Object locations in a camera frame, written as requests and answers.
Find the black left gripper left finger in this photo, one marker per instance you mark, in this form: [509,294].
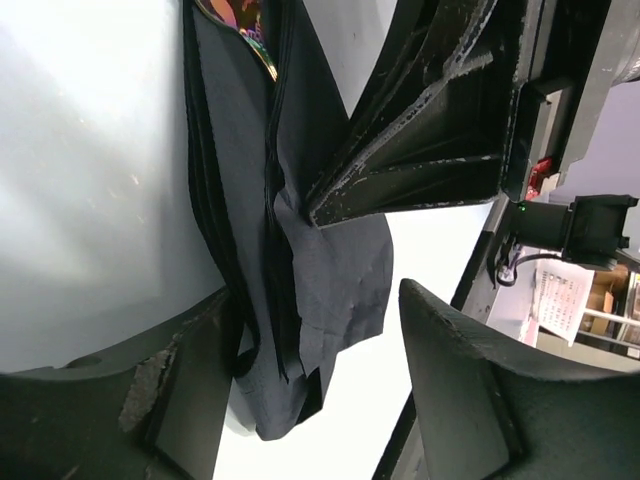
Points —
[150,407]

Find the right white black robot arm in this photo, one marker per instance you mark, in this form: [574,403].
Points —
[588,232]

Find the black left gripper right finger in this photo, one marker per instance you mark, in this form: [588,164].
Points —
[491,407]

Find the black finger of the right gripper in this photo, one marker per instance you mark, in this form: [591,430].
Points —
[443,149]

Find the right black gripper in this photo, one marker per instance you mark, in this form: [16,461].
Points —
[563,73]

